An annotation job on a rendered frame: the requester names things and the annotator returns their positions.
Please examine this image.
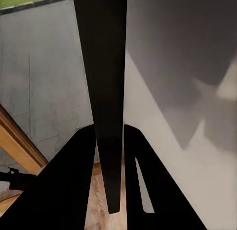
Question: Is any poster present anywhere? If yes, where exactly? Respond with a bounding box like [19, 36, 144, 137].
[74, 0, 127, 214]

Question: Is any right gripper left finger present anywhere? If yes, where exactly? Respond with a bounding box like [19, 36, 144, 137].
[0, 124, 96, 230]

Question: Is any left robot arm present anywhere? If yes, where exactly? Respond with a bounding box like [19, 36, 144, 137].
[0, 165, 46, 192]

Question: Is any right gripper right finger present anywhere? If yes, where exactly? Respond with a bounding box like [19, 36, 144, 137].
[123, 124, 207, 230]

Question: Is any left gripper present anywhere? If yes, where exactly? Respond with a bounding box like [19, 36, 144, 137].
[22, 173, 37, 191]

